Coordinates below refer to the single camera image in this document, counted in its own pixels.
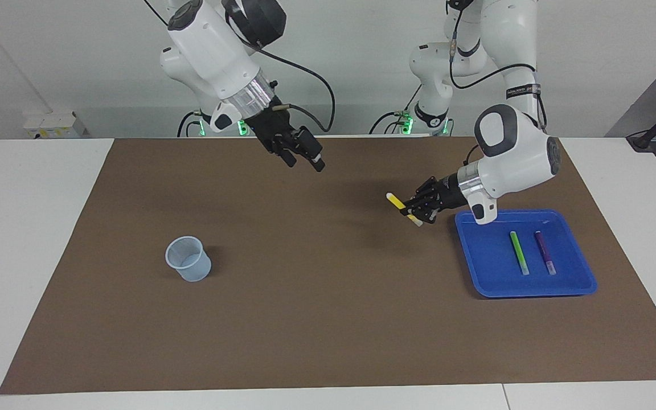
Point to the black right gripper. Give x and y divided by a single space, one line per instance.
271 128

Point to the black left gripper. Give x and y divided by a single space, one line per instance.
452 191

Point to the yellow highlighter pen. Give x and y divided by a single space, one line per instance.
395 200

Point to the green highlighter pen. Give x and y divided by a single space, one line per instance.
519 253

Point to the purple highlighter pen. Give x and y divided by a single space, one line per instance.
545 253

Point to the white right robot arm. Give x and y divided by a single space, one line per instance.
214 51

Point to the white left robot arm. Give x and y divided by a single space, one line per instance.
521 159

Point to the blue plastic tray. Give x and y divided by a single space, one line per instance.
493 273

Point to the brown table mat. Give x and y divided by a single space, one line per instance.
328 313

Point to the translucent plastic cup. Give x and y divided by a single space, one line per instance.
191 267

